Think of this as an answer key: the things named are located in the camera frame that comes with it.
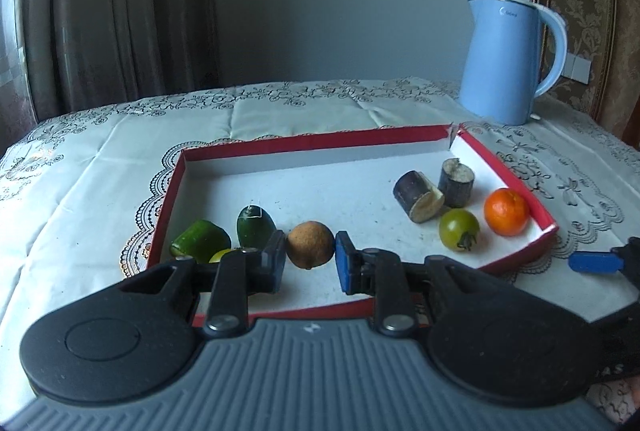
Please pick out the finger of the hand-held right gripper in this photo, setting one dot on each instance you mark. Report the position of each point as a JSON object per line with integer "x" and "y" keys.
{"x": 595, "y": 262}

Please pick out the dark green avocado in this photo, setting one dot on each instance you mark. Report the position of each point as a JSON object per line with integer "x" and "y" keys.
{"x": 255, "y": 226}

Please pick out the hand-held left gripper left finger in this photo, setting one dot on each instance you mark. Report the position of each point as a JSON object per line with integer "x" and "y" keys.
{"x": 277, "y": 261}

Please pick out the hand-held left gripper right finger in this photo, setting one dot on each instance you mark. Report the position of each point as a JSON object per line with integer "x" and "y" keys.
{"x": 344, "y": 266}

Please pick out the brown patterned curtain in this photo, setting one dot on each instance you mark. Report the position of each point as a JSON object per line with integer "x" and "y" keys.
{"x": 125, "y": 11}

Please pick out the cut green cucumber piece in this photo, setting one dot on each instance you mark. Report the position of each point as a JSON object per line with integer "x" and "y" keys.
{"x": 200, "y": 238}

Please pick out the small orange mandarin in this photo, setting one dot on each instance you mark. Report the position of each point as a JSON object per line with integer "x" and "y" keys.
{"x": 506, "y": 211}

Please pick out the light blue electric kettle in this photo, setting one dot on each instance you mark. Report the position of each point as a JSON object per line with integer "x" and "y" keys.
{"x": 505, "y": 61}

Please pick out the small green tomato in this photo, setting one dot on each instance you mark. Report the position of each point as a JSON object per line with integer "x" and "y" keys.
{"x": 459, "y": 228}

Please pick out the red cardboard box tray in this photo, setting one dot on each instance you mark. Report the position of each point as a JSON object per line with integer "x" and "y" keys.
{"x": 350, "y": 191}

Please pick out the white embroidered tablecloth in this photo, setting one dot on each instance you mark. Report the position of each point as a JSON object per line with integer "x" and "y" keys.
{"x": 75, "y": 211}

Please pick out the sheer light curtain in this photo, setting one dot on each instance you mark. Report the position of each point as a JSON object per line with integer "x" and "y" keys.
{"x": 10, "y": 36}

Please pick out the dark sugarcane piece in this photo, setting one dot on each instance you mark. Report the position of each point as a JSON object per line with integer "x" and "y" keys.
{"x": 456, "y": 186}
{"x": 417, "y": 198}

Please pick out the round brown fruit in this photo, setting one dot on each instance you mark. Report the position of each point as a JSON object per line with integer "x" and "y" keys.
{"x": 310, "y": 243}

